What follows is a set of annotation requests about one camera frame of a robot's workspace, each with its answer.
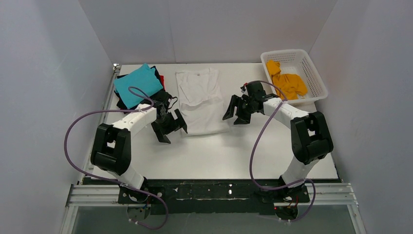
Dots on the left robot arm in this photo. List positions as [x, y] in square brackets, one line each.
[112, 144]

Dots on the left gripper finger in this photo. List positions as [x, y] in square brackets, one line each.
[158, 130]
[181, 124]

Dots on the folded red t-shirt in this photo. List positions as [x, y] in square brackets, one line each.
[162, 79]

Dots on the white plastic basket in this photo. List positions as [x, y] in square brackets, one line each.
[297, 61]

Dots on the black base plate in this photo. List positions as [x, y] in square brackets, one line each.
[205, 196]

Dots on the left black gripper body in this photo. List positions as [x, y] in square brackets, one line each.
[168, 123]

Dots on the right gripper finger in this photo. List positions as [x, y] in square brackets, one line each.
[234, 102]
[242, 120]

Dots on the white t-shirt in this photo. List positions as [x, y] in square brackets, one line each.
[201, 102]

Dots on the folded cyan t-shirt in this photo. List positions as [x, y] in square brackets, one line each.
[143, 78]

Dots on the yellow t-shirt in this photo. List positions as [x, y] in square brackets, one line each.
[290, 84]

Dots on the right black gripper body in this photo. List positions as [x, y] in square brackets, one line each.
[241, 107]

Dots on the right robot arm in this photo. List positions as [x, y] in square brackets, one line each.
[310, 137]

